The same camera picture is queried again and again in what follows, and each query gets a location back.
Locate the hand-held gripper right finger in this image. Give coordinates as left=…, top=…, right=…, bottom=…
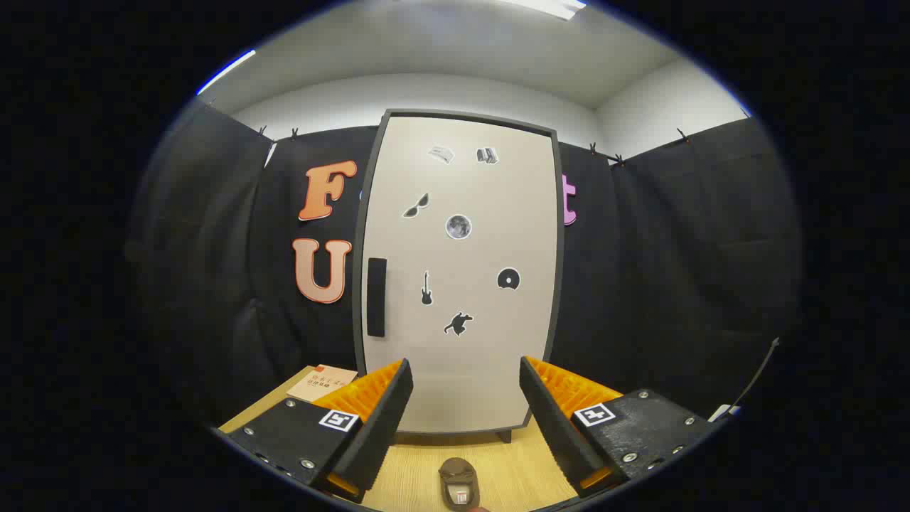
left=519, top=356, right=713, bottom=500

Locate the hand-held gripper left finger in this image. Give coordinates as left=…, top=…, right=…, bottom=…
left=226, top=358, right=414, bottom=504

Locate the brown fuzzy shoe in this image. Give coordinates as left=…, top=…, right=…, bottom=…
left=438, top=457, right=481, bottom=512

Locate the dark grey shoe cabinet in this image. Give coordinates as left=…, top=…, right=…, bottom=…
left=352, top=109, right=564, bottom=445

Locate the beige shoe cabinet door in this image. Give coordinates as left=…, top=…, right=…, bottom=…
left=361, top=116, right=557, bottom=434

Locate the stack of books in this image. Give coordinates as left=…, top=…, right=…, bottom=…
left=287, top=365, right=359, bottom=404

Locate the black backdrop cloth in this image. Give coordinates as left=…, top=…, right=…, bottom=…
left=127, top=100, right=801, bottom=434

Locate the black curved stand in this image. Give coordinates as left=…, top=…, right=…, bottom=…
left=725, top=337, right=781, bottom=413

